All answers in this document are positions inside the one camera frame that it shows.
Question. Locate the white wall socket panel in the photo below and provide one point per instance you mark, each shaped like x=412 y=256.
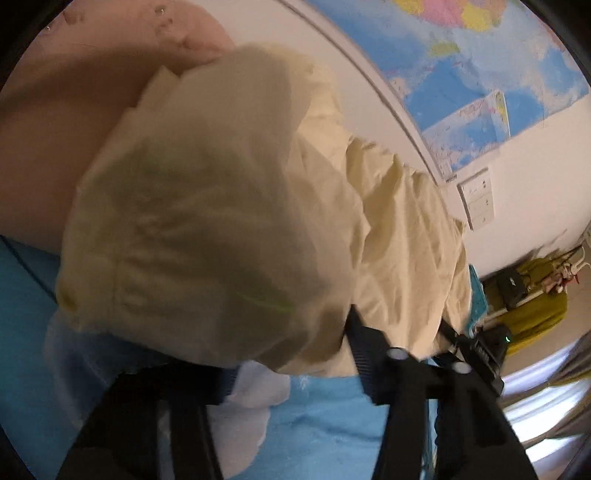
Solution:
x=478 y=199

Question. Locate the pink garment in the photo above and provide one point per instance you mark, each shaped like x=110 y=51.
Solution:
x=60 y=115

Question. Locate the mustard hanging garment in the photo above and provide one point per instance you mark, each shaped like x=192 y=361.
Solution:
x=535 y=309

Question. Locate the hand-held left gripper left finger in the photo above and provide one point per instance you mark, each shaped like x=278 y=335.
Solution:
x=184 y=397

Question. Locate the colourful wall map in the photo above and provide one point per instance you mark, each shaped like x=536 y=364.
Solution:
x=471 y=69

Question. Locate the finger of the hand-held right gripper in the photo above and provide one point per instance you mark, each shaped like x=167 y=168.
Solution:
x=450 y=339

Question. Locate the cream shirt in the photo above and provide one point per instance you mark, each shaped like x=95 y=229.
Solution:
x=231 y=207

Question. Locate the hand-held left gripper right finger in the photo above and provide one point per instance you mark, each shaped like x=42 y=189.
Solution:
x=364 y=350

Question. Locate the blue bed sheet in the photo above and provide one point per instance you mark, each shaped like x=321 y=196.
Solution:
x=314 y=429

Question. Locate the black bag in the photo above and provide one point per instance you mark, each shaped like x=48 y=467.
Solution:
x=510 y=288

